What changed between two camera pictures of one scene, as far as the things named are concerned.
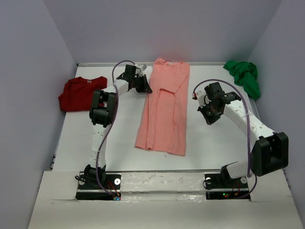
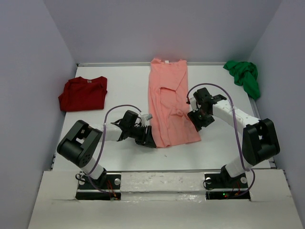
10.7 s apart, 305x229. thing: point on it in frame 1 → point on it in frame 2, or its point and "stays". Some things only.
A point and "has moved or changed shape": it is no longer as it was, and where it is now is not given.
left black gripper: (141, 83) → (142, 135)
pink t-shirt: (163, 128) has moved or changed shape
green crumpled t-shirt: (245, 73) stays
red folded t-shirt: (77, 94) stays
